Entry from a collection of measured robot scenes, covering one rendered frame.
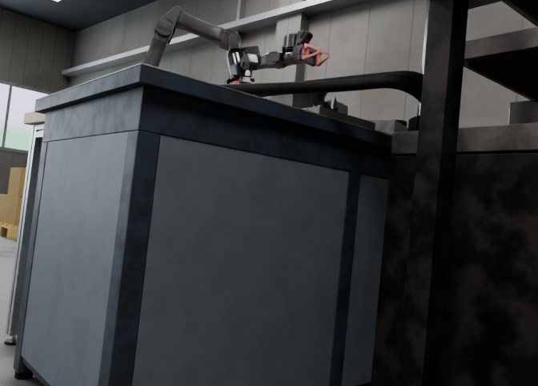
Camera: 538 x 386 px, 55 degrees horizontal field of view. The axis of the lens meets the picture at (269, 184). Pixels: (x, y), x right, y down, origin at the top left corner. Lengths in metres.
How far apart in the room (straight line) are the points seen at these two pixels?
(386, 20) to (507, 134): 3.18
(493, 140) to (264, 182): 0.53
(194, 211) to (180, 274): 0.14
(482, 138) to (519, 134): 0.08
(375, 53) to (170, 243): 3.42
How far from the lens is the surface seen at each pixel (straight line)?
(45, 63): 8.80
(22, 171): 5.89
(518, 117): 1.79
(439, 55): 1.17
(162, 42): 2.00
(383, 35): 4.34
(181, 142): 1.11
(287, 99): 1.64
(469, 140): 1.31
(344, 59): 4.49
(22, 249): 1.97
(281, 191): 1.27
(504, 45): 1.45
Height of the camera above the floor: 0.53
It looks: 3 degrees up
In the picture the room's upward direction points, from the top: 6 degrees clockwise
